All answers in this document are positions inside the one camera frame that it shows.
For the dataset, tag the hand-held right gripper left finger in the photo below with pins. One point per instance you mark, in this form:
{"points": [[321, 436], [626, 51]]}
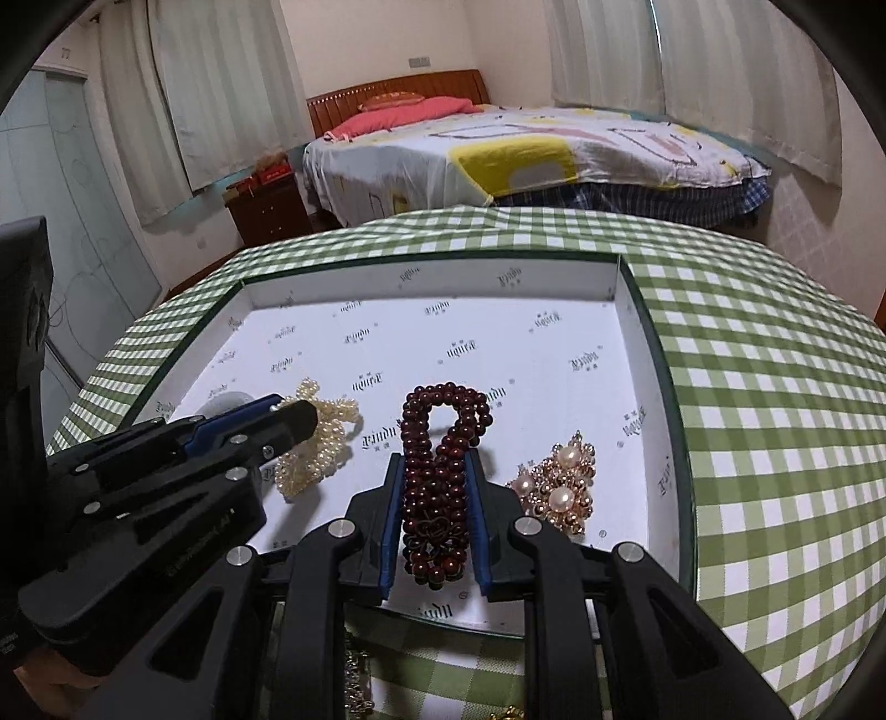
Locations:
{"points": [[391, 533]]}

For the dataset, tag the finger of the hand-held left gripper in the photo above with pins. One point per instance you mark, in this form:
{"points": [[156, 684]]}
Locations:
{"points": [[228, 422], [291, 426]]}

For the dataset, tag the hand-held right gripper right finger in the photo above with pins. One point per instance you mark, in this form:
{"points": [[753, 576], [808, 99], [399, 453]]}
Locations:
{"points": [[477, 533]]}

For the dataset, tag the white box with green rim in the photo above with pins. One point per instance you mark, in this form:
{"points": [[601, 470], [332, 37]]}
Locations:
{"points": [[484, 346]]}

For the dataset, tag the dark wooden nightstand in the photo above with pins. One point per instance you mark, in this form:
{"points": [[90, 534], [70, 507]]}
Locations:
{"points": [[270, 211]]}

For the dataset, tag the red gift box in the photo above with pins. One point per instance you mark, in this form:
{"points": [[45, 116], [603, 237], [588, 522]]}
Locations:
{"points": [[273, 173]]}

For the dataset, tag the green checked tablecloth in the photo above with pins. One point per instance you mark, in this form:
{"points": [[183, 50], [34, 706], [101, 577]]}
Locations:
{"points": [[761, 415]]}

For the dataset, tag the white curtain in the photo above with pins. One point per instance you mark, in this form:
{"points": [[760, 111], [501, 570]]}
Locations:
{"points": [[228, 83], [747, 76], [602, 55], [131, 111]]}

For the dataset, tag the pink pillow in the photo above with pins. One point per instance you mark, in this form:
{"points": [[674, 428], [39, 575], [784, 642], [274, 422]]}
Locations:
{"points": [[408, 114]]}

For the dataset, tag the wooden bed headboard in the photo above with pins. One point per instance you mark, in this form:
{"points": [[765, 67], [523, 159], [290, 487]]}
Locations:
{"points": [[387, 93]]}

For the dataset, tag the white patterned bedspread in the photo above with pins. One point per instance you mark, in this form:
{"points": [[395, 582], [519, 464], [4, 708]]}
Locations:
{"points": [[526, 152]]}

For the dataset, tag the blue plaid bed sheet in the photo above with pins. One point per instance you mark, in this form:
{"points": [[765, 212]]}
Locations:
{"points": [[657, 201]]}

